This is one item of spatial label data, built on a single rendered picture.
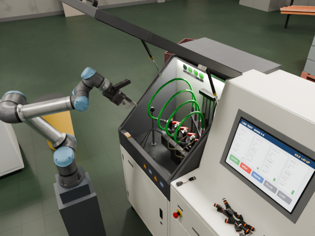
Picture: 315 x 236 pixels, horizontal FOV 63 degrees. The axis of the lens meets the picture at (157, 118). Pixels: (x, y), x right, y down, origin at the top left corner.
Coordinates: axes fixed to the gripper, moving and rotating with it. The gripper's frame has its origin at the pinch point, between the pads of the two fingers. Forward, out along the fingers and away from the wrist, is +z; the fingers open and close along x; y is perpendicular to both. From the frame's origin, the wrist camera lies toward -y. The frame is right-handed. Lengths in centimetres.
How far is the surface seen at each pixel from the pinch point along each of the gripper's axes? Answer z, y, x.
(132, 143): 24.9, 25.8, -16.0
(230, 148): 41, -13, 46
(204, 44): 28, -66, -28
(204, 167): 50, 6, 30
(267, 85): 31, -49, 49
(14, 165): -10, 142, -142
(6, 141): -32, 117, -134
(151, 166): 33.1, 26.9, 8.7
